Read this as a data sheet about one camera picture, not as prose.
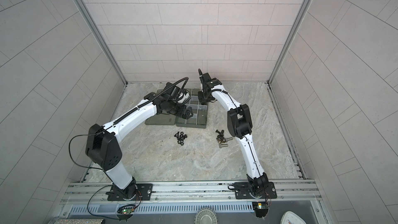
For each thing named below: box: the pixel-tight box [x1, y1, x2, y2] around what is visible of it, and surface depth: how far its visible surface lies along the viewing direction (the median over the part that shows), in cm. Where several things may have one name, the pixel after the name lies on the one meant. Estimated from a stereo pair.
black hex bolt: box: [215, 129, 225, 137], surface depth 93 cm
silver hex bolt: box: [217, 136, 234, 149], surface depth 88 cm
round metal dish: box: [193, 207, 219, 224], surface depth 66 cm
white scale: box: [280, 211, 307, 224], surface depth 64 cm
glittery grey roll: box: [48, 218, 105, 224], surface depth 62 cm
